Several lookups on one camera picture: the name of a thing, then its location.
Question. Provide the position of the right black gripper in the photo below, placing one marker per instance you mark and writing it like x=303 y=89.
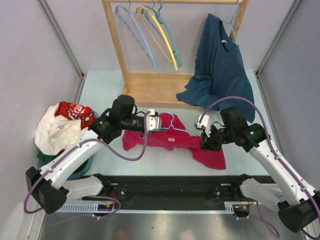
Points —
x=209 y=143

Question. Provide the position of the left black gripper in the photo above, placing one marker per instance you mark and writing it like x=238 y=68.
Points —
x=149 y=132

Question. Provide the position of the thin blue hanger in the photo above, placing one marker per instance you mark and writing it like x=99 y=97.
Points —
x=171 y=124

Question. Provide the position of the pink t shirt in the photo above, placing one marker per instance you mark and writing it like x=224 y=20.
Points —
x=172 y=139

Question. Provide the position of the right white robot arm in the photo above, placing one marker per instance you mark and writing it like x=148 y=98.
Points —
x=297 y=203

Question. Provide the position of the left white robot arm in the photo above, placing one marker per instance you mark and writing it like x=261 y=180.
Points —
x=49 y=187

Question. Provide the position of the dark blue t shirt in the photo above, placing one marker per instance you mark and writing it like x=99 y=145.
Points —
x=220 y=80

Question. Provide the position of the white and red shirt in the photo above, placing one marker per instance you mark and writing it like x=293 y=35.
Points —
x=61 y=126

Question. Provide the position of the teal hanger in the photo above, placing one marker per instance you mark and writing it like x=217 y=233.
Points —
x=160 y=26

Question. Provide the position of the yellow hanger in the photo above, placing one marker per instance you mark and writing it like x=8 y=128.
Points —
x=137 y=11

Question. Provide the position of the light blue notched hanger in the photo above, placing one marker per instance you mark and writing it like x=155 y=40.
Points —
x=127 y=18

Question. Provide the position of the wooden clothes rack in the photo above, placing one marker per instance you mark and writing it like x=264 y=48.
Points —
x=150 y=89

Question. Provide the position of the green garment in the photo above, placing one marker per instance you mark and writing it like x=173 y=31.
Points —
x=44 y=159

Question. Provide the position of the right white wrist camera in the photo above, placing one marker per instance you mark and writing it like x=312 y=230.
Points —
x=203 y=123

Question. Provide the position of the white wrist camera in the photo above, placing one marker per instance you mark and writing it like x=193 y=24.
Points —
x=203 y=123
x=153 y=121

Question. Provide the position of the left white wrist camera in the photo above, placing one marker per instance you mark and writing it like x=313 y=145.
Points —
x=153 y=121

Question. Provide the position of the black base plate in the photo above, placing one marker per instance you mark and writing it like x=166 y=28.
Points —
x=174 y=193

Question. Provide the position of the light blue wire hanger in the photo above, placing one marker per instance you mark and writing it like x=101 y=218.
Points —
x=234 y=22

